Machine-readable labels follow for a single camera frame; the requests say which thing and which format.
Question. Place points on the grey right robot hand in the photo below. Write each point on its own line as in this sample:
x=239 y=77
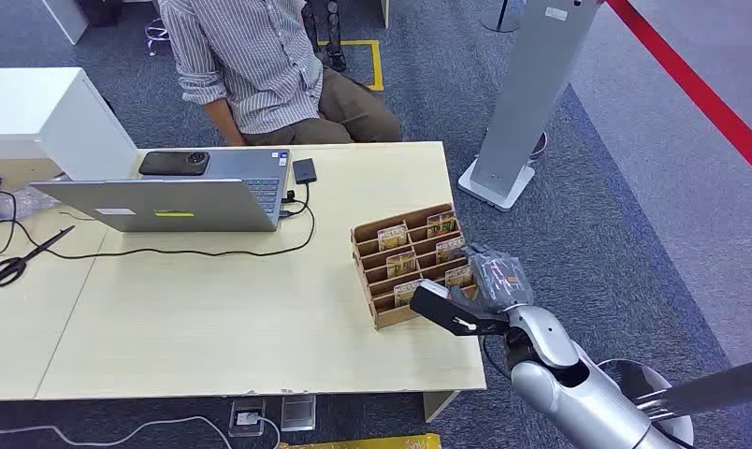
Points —
x=500 y=279

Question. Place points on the person's forearm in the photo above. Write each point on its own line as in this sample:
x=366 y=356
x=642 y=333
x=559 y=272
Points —
x=224 y=124

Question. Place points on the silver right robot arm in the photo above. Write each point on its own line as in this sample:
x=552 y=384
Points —
x=574 y=390

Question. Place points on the yellow printed card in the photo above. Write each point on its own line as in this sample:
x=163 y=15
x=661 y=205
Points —
x=458 y=276
x=401 y=263
x=441 y=224
x=449 y=249
x=406 y=293
x=393 y=237

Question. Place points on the wooden card holder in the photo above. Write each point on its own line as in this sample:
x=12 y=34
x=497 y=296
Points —
x=382 y=310

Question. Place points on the person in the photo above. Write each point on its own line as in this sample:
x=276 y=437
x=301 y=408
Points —
x=252 y=62

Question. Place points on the chrome round base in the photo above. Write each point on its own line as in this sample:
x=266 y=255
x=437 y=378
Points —
x=630 y=378

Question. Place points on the grey pillar stand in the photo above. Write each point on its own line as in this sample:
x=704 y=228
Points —
x=531 y=93

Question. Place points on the yellow patterned board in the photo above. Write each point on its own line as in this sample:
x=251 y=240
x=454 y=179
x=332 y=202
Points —
x=376 y=442

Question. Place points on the black external drive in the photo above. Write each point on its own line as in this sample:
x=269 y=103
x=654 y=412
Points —
x=304 y=170

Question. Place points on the metal floor cover plate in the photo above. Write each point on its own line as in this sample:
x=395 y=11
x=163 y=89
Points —
x=298 y=413

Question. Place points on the dark grey bar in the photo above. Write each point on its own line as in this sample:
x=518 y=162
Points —
x=717 y=387

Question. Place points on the black round stand base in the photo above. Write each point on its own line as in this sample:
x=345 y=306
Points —
x=498 y=23

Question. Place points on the floor power socket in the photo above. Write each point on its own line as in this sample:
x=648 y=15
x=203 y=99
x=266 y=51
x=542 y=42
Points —
x=247 y=417

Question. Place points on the black chair leg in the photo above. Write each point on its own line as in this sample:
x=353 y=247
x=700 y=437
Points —
x=334 y=37

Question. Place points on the silver laptop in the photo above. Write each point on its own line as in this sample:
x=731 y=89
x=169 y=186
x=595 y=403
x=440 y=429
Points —
x=184 y=207

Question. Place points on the black smartphone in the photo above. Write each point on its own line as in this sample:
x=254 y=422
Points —
x=173 y=163

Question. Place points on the clear plastic bottle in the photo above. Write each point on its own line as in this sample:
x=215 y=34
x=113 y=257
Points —
x=23 y=203

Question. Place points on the black scissors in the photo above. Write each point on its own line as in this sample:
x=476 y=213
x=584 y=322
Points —
x=16 y=265

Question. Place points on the white cabinet box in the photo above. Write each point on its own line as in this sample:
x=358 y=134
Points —
x=41 y=118

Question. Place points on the white furniture panel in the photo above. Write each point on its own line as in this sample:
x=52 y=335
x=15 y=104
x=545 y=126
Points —
x=66 y=18

